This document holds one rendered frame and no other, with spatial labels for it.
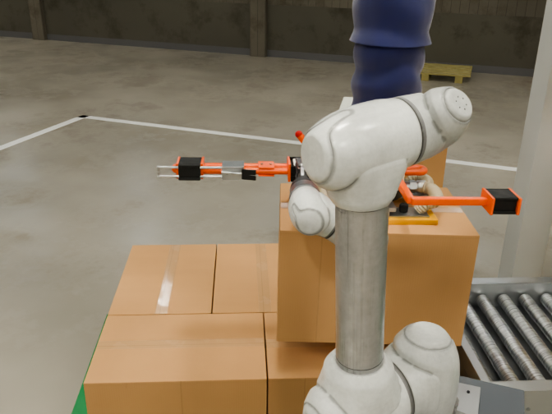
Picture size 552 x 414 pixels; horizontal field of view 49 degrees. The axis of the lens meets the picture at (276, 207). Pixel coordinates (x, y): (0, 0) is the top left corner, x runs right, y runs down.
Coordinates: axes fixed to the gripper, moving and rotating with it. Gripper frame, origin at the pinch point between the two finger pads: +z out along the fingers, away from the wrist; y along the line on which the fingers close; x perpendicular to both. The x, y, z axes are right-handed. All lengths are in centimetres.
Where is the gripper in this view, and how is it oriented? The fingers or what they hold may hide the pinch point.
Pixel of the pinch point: (297, 169)
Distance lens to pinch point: 195.7
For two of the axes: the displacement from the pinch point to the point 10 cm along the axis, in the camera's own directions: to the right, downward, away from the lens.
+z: -0.5, -3.9, 9.2
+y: -0.1, 9.2, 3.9
